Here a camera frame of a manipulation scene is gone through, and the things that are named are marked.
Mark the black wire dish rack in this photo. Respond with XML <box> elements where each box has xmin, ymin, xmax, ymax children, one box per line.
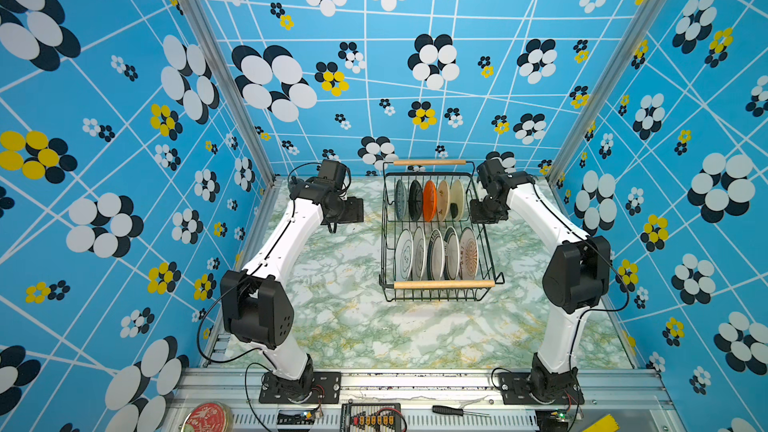
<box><xmin>378</xmin><ymin>159</ymin><xmax>505</xmax><ymax>302</ymax></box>

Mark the white plate teal flower emblem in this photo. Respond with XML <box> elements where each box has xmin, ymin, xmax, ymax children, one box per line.
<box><xmin>394</xmin><ymin>230</ymin><xmax>414</xmax><ymax>281</ymax></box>

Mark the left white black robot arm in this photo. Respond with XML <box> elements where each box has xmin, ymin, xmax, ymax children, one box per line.
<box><xmin>220</xmin><ymin>159</ymin><xmax>364</xmax><ymax>401</ymax></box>

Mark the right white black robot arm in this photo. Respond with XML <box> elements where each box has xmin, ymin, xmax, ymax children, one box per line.
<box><xmin>470</xmin><ymin>152</ymin><xmax>612</xmax><ymax>403</ymax></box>

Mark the cream small plate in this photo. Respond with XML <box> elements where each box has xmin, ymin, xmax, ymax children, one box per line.
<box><xmin>449</xmin><ymin>179</ymin><xmax>465</xmax><ymax>220</ymax></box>

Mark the white plate orange sunburst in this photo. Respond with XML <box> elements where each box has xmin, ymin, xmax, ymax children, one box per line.
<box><xmin>460</xmin><ymin>227</ymin><xmax>479</xmax><ymax>280</ymax></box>

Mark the beige small plate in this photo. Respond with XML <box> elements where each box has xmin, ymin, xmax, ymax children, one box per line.
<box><xmin>436</xmin><ymin>180</ymin><xmax>450</xmax><ymax>222</ymax></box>

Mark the orange small plate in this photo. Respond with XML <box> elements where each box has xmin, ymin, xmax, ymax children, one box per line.
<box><xmin>422</xmin><ymin>180</ymin><xmax>437</xmax><ymax>222</ymax></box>

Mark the grey-green small plate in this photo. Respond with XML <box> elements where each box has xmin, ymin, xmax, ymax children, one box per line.
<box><xmin>394</xmin><ymin>179</ymin><xmax>408</xmax><ymax>221</ymax></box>

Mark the white plate red green band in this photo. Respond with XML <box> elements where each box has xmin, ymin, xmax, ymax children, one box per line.
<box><xmin>427</xmin><ymin>229</ymin><xmax>445</xmax><ymax>281</ymax></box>

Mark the black small plate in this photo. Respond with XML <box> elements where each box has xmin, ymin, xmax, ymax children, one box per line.
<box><xmin>408</xmin><ymin>180</ymin><xmax>423</xmax><ymax>221</ymax></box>

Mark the black screwdriver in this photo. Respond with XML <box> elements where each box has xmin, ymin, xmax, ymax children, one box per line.
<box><xmin>431</xmin><ymin>405</ymin><xmax>488</xmax><ymax>417</ymax></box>

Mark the black terminal power board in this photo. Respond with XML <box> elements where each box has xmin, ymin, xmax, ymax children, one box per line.
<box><xmin>339</xmin><ymin>402</ymin><xmax>407</xmax><ymax>432</ymax></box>

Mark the small green circuit board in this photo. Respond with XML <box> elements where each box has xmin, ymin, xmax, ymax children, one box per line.
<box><xmin>276</xmin><ymin>410</ymin><xmax>322</xmax><ymax>427</ymax></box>

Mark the red round tin lid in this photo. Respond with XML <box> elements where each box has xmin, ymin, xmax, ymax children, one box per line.
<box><xmin>180</xmin><ymin>402</ymin><xmax>234</xmax><ymax>432</ymax></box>

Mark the yellow paper sheet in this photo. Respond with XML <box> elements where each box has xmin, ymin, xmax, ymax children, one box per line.
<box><xmin>583</xmin><ymin>414</ymin><xmax>620</xmax><ymax>432</ymax></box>

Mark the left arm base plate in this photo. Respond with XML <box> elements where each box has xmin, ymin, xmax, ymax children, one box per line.
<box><xmin>258</xmin><ymin>371</ymin><xmax>342</xmax><ymax>405</ymax></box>

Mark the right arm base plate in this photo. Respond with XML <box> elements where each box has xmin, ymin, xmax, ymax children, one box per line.
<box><xmin>494</xmin><ymin>371</ymin><xmax>585</xmax><ymax>407</ymax></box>

